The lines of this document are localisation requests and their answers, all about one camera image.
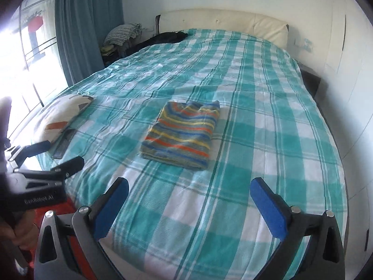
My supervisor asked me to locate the striped knit sweater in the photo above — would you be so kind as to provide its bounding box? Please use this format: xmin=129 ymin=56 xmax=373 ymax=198
xmin=139 ymin=100 xmax=221 ymax=171

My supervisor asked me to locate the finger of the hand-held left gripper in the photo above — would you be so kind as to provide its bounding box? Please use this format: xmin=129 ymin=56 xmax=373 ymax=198
xmin=13 ymin=156 xmax=85 ymax=182
xmin=6 ymin=140 xmax=51 ymax=167

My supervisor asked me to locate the smartphone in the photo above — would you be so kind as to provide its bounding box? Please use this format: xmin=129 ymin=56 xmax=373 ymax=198
xmin=52 ymin=128 xmax=77 ymax=160

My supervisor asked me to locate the person's left hand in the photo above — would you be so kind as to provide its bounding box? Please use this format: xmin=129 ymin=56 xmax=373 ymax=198
xmin=0 ymin=210 xmax=39 ymax=257

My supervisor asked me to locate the cream padded headboard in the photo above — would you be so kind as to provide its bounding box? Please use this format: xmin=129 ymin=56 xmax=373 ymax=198
xmin=156 ymin=8 xmax=290 ymax=49

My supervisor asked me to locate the white wardrobe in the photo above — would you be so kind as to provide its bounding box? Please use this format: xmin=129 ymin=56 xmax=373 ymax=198
xmin=323 ymin=0 xmax=373 ymax=257

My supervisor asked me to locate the dark nightstand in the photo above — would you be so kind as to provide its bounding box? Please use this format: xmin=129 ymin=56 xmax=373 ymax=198
xmin=299 ymin=61 xmax=321 ymax=98

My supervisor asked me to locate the wall socket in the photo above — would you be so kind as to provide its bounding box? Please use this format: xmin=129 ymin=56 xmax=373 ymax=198
xmin=294 ymin=38 xmax=314 ymax=49

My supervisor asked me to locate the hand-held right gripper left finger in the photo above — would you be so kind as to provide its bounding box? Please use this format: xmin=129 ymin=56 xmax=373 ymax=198
xmin=34 ymin=177 xmax=129 ymax=280

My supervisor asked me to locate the person's red fleece clothing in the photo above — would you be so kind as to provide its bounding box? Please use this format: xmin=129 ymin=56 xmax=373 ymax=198
xmin=29 ymin=198 xmax=97 ymax=280

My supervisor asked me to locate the teal curtain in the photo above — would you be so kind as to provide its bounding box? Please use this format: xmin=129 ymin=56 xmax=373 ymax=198
xmin=54 ymin=0 xmax=124 ymax=86

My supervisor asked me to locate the red hanging cloth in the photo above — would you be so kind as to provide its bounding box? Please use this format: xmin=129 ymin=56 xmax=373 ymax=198
xmin=28 ymin=16 xmax=44 ymax=56

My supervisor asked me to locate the window with metal railing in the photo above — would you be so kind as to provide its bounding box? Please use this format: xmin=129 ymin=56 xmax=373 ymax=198
xmin=0 ymin=3 xmax=69 ymax=140

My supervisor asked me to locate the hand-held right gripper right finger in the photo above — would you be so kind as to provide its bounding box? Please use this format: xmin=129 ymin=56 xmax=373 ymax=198
xmin=250 ymin=177 xmax=346 ymax=280

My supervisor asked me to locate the teal plaid bedspread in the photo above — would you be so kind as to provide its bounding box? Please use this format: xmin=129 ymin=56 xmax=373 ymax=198
xmin=35 ymin=28 xmax=349 ymax=280

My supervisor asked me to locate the black garment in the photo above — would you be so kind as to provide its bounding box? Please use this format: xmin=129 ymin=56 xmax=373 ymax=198
xmin=125 ymin=31 xmax=188 ymax=56

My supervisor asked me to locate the patterned pillow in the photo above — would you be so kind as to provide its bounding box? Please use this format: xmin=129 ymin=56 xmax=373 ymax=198
xmin=38 ymin=94 xmax=94 ymax=143

